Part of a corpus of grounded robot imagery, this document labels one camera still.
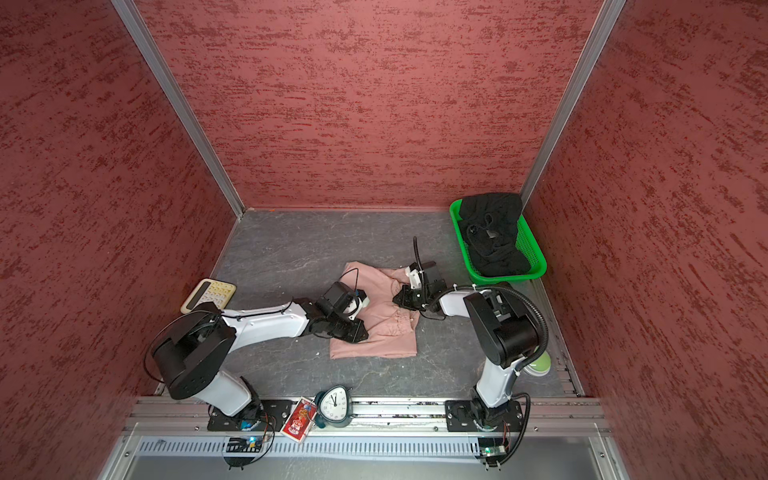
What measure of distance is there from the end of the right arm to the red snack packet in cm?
36

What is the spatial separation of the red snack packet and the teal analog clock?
0.06 feet

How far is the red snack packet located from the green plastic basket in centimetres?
60

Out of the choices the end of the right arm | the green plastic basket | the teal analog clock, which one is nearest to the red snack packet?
the teal analog clock

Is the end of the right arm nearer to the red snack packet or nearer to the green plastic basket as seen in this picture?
the green plastic basket

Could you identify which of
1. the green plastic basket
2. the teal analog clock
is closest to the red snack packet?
the teal analog clock

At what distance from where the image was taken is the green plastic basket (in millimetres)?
944

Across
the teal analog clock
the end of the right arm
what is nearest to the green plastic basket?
the end of the right arm

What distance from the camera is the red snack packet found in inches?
28.0

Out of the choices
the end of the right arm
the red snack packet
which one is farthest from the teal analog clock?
the end of the right arm

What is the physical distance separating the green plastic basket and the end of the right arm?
0.65 ft

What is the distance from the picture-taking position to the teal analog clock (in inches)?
28.4

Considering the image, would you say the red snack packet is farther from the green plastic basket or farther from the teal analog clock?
the green plastic basket
